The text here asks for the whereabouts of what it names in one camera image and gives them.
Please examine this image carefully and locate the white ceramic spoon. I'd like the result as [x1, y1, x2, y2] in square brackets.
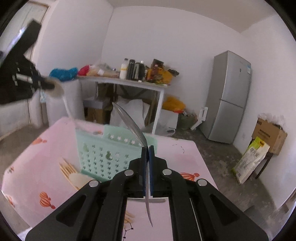
[69, 173, 93, 190]
[43, 77, 79, 126]

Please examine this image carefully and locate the metal spoon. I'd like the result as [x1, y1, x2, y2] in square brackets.
[111, 101, 167, 228]

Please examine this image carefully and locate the blue plastic bag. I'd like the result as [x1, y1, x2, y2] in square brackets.
[49, 67, 78, 82]

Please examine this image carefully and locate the large white plastic sack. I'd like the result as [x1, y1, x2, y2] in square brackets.
[45, 79, 85, 127]

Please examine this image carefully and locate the white door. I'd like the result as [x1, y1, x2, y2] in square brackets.
[1, 1, 48, 137]

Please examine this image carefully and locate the red plastic bag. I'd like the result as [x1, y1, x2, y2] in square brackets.
[77, 65, 90, 76]

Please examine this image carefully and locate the mint green utensil caddy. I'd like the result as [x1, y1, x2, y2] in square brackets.
[75, 123, 159, 182]

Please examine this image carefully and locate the pink patterned tablecloth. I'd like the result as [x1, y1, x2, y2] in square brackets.
[1, 117, 214, 240]

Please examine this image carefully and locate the white side table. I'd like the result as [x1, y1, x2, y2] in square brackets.
[77, 75, 168, 135]

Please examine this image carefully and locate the white and yellow rice bag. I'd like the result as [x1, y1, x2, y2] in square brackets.
[232, 137, 270, 184]

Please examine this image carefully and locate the white bottle yellow band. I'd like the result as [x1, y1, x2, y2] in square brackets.
[119, 58, 128, 79]

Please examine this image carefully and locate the black thermos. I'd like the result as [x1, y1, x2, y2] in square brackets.
[126, 59, 135, 80]

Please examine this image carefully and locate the white sack under table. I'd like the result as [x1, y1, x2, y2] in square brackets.
[109, 96, 150, 129]

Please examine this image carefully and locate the black kettle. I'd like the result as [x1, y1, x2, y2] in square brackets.
[132, 61, 145, 81]

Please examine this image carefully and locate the yellow orange bag on floor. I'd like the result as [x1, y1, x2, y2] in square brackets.
[162, 96, 186, 113]

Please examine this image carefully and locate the silver refrigerator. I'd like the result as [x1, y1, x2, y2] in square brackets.
[200, 51, 251, 144]

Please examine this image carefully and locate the cardboard box by wall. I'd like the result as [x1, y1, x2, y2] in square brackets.
[252, 118, 287, 155]

